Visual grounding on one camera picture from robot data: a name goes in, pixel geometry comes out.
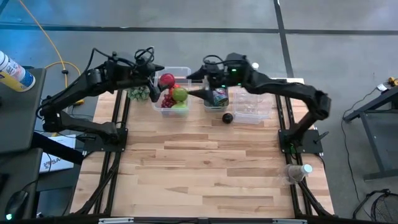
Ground black cable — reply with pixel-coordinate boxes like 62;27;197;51
340;119;361;203

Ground red grape bunch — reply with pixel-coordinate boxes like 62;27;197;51
160;93;175;109

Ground green artificial plant white pot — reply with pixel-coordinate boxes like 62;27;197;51
127;86;150;101

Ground blue red label can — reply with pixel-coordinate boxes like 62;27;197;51
212;88;230;108

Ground black desk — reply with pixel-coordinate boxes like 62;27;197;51
0;67;85;220

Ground white cardboard box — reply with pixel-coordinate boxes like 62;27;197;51
39;134;77;174

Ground small grey plastic bin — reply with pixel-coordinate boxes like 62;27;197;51
202;77;230;113

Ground yellow power cable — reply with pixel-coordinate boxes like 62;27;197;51
17;0;85;138

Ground black computer mouse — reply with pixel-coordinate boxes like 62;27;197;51
4;190;29;220

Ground dark green apple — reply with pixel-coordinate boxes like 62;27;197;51
172;87;189;103

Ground dark red apple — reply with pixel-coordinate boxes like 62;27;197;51
159;73;176;89

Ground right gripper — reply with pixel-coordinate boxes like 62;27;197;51
185;52;249;106

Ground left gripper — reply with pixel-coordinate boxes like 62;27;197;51
132;60;165;103

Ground black metal desk frame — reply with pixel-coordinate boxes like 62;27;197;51
343;85;398;181

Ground clear plastic bin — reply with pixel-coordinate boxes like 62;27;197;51
151;65;193;118
231;86;275;125

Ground black wire basket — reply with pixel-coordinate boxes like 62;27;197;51
369;191;398;223

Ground white yellow wipes canister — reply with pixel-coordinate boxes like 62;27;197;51
0;50;37;93

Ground grey metal bracket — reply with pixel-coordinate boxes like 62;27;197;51
272;218;308;224
98;217;134;224

